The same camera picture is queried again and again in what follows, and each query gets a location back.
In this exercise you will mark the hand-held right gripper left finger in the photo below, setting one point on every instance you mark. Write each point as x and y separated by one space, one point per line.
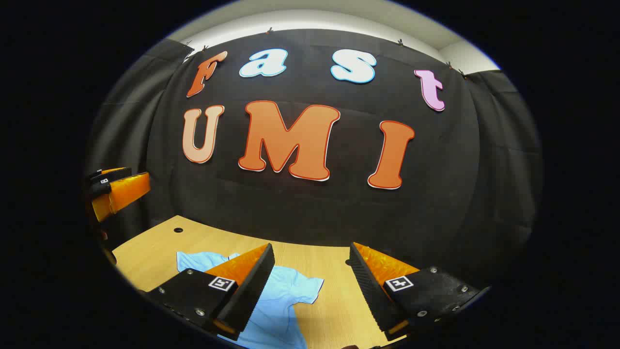
252 286

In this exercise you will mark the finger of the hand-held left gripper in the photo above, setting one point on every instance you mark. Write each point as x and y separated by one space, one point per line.
116 173
126 191

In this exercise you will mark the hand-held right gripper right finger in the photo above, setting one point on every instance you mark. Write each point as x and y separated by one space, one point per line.
370 291

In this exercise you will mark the light blue T-shirt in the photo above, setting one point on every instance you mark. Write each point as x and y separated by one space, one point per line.
286 300

